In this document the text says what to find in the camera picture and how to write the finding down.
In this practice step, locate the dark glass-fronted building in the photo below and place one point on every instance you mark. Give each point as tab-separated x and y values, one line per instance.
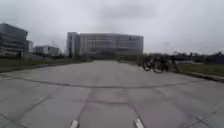
11	38

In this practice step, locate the grass strip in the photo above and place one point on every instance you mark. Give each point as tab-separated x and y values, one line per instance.
30	62
203	68

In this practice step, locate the parked bicycles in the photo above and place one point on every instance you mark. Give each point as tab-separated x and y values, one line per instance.
156	64

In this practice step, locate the large wide grey building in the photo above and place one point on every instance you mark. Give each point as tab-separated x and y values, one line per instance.
110	43

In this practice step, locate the robot's own part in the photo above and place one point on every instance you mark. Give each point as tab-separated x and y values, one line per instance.
74	124
138	123

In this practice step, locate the grey concrete slab pavement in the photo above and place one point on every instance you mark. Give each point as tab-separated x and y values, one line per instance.
106	90

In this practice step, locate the row of trees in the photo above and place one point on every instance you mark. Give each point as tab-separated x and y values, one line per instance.
196	56

